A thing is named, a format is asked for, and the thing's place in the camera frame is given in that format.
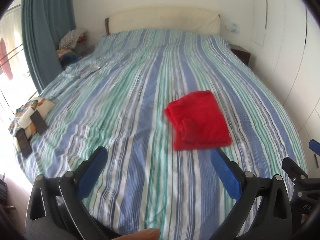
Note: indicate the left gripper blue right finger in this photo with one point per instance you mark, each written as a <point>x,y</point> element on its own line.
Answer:
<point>240,187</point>

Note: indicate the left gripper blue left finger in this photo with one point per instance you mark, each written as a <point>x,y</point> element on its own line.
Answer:
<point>77,185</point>

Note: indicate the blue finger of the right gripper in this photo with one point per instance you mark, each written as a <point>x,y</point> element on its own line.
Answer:
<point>314,146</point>

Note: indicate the red knit sweater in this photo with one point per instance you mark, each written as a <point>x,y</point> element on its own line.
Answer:
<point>198,122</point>

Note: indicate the pile of clothes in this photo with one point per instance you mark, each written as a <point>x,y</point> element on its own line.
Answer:
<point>72,46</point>

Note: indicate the person's left hand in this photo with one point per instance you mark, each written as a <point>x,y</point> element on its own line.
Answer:
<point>147,234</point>

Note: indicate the dark brown wallet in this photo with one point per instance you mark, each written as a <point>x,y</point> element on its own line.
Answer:
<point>38,122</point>

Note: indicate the black phone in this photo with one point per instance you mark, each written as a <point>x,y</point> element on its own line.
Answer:
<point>24,146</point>

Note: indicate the white wardrobe doors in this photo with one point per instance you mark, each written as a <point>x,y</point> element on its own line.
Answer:
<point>285,50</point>

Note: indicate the dark wooden nightstand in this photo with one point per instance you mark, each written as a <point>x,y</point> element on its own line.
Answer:
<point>241,53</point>

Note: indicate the red hanging garment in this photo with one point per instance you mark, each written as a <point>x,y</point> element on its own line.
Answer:
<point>5,64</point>

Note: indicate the cream padded headboard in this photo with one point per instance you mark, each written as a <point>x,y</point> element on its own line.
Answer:
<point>196,20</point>

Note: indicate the teal curtain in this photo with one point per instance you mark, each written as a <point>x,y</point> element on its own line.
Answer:
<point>44,24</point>

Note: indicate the wall socket with blue plugs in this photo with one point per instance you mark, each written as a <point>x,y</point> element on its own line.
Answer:
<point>233,27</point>

